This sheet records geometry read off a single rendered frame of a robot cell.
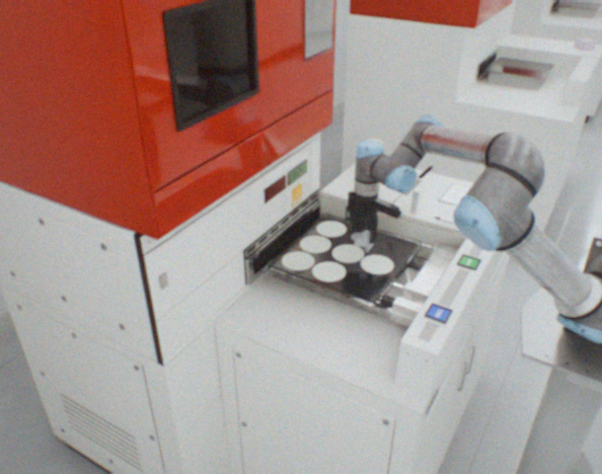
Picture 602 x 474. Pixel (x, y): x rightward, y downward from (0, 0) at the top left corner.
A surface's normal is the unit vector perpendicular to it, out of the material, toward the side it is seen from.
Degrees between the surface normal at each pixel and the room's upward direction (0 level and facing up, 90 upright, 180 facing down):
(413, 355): 90
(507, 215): 73
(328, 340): 0
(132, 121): 90
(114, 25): 90
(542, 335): 0
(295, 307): 0
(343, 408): 90
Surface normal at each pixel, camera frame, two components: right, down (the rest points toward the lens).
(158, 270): 0.86, 0.28
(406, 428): -0.51, 0.46
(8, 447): 0.00, -0.84
